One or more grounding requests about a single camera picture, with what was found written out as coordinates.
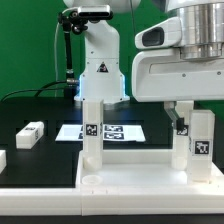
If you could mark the white desk top tray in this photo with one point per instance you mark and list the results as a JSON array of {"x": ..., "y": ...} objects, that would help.
[{"x": 140, "y": 171}]

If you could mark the fiducial marker sheet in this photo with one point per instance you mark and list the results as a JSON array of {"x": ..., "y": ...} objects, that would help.
[{"x": 72, "y": 132}]

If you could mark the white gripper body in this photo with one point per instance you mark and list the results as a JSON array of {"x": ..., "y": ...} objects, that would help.
[{"x": 160, "y": 75}]

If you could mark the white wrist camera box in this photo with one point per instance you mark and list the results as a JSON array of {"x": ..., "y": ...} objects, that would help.
[{"x": 165, "y": 34}]

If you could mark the black camera on mount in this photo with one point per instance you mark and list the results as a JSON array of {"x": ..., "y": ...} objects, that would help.
[{"x": 91, "y": 12}]

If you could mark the white left fence block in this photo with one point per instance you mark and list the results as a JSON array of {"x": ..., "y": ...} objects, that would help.
[{"x": 2, "y": 160}]

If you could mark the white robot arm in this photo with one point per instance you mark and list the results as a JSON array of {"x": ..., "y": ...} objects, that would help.
[{"x": 202, "y": 23}]

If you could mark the white front fence bar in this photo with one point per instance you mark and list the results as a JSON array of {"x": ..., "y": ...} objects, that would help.
[{"x": 112, "y": 201}]

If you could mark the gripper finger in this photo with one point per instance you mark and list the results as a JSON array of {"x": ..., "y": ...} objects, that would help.
[{"x": 172, "y": 109}]

